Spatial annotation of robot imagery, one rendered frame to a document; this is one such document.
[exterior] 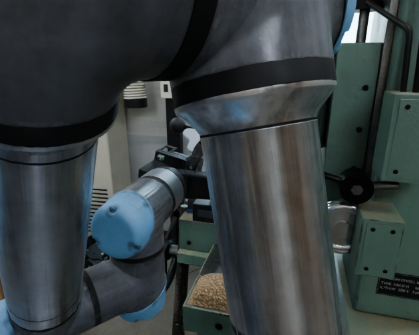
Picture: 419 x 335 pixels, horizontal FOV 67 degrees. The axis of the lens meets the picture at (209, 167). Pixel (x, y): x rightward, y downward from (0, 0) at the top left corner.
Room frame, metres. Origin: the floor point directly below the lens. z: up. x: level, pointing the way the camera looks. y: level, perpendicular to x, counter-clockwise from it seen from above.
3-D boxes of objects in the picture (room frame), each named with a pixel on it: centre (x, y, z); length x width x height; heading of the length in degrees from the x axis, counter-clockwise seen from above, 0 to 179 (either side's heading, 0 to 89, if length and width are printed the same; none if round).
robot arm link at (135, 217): (0.39, 0.10, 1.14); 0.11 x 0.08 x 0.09; 164
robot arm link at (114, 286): (0.39, 0.12, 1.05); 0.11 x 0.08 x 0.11; 129
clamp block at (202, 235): (0.80, 0.00, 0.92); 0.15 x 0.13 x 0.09; 164
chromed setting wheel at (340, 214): (0.59, -0.28, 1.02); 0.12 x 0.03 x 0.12; 74
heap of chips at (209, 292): (0.53, -0.04, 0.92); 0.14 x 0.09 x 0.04; 74
